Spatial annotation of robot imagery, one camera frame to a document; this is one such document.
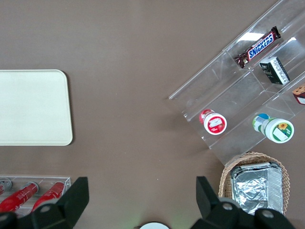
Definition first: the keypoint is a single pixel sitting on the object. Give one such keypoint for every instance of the red capped yogurt bottle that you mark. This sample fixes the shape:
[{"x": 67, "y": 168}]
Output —
[{"x": 214, "y": 122}]

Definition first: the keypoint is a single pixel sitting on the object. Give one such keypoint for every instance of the aluminium foil container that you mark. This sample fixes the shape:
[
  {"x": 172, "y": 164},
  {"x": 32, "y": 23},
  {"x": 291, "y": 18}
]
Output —
[{"x": 252, "y": 190}]

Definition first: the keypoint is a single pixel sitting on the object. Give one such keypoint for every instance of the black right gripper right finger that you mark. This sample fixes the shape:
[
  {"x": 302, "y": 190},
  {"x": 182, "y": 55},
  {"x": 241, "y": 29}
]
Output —
[{"x": 214, "y": 210}]

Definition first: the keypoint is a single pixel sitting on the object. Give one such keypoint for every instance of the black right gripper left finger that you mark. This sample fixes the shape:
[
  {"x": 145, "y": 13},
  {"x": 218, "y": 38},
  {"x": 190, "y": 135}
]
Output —
[{"x": 69, "y": 205}]

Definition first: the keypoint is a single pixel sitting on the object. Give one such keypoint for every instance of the green capped yogurt bottle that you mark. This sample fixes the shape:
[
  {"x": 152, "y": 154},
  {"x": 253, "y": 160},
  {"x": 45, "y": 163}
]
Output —
[{"x": 274, "y": 128}]

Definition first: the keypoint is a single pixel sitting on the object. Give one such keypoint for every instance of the clear acrylic bottle rack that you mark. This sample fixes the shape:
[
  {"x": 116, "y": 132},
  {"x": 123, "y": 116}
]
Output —
[{"x": 68, "y": 180}]

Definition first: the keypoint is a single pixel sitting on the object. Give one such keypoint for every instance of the clear acrylic stepped display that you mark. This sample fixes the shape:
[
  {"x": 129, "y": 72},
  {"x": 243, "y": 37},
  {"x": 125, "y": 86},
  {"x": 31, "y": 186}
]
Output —
[{"x": 238, "y": 95}]

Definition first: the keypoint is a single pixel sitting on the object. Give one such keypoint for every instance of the cream rectangular tray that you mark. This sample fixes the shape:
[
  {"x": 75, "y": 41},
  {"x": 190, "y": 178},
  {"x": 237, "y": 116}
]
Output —
[{"x": 33, "y": 107}]

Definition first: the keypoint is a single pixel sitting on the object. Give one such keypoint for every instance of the small black white box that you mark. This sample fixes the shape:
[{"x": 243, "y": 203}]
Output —
[{"x": 274, "y": 70}]

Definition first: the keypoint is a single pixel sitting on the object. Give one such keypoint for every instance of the snickers chocolate bar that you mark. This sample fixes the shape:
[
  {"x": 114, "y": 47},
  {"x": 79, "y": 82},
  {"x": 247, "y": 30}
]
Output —
[{"x": 258, "y": 46}]

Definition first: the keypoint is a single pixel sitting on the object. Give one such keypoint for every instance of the chocolate cookie box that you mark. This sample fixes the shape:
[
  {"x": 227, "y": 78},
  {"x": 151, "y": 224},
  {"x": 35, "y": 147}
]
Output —
[{"x": 300, "y": 94}]

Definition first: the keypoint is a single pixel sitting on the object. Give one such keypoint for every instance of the light wicker basket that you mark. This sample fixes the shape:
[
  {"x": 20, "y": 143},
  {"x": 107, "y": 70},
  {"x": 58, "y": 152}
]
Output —
[{"x": 285, "y": 176}]

